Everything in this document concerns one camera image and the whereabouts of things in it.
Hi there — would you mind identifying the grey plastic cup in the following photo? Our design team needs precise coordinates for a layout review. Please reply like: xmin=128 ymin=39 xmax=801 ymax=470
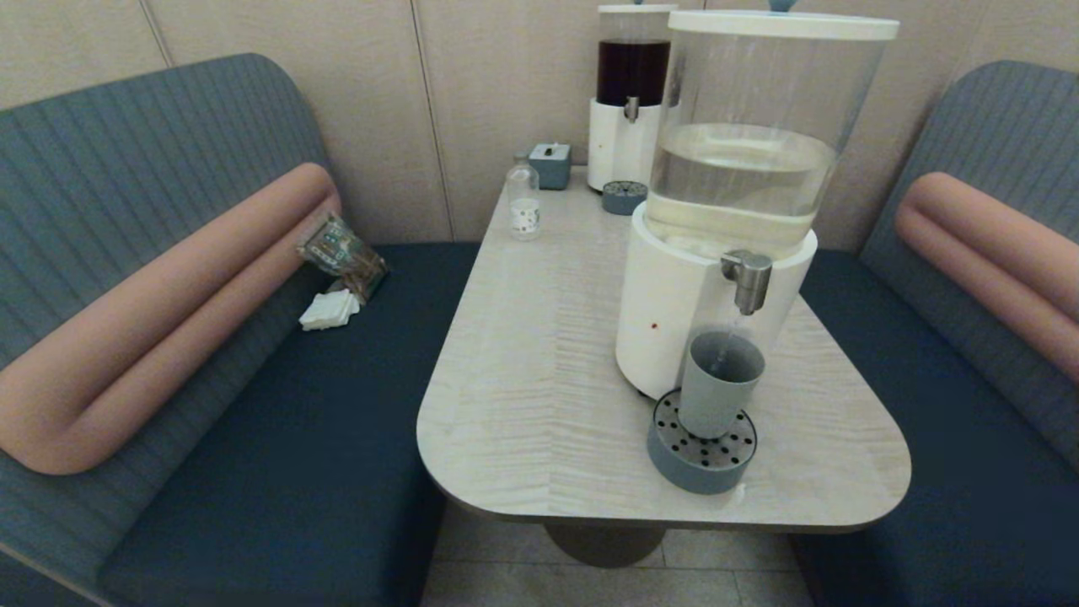
xmin=678 ymin=330 xmax=766 ymax=440

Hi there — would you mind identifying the large silver dispenser tap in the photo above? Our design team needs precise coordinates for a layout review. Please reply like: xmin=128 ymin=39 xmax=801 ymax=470
xmin=720 ymin=250 xmax=774 ymax=316

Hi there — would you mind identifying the clear plastic bottle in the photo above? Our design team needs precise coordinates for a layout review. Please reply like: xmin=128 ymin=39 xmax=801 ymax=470
xmin=507 ymin=152 xmax=541 ymax=242

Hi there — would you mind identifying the small blue perforated drip tray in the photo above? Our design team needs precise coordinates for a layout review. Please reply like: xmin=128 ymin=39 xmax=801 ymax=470
xmin=602 ymin=180 xmax=649 ymax=216

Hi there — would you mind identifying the blue-grey tissue box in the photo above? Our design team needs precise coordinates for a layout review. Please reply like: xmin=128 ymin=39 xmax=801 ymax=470
xmin=529 ymin=142 xmax=573 ymax=191

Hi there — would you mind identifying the dark drink dispenser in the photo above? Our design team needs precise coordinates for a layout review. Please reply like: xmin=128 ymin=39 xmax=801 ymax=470
xmin=588 ymin=3 xmax=679 ymax=193

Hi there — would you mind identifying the printed snack bag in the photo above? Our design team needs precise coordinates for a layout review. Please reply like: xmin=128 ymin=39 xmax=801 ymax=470
xmin=297 ymin=212 xmax=390 ymax=304

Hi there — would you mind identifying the white napkin stack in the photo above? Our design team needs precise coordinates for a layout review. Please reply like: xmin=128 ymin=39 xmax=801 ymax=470
xmin=298 ymin=289 xmax=362 ymax=331

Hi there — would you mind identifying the large blue perforated drip tray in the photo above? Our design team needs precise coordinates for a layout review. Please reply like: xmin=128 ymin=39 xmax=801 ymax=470
xmin=647 ymin=388 xmax=758 ymax=496

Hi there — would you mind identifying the large clear water dispenser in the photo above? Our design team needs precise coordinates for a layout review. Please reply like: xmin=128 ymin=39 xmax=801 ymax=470
xmin=615 ymin=7 xmax=901 ymax=405

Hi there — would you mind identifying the blue upholstered bench sofa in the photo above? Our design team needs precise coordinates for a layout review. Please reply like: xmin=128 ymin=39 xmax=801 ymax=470
xmin=0 ymin=52 xmax=481 ymax=607
xmin=792 ymin=59 xmax=1079 ymax=607

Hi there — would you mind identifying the pink bolster cushion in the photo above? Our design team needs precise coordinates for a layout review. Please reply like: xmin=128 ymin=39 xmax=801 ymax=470
xmin=0 ymin=162 xmax=342 ymax=475
xmin=895 ymin=172 xmax=1079 ymax=384

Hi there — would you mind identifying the round table pedestal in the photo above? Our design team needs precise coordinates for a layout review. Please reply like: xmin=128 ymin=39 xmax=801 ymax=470
xmin=544 ymin=523 xmax=667 ymax=568

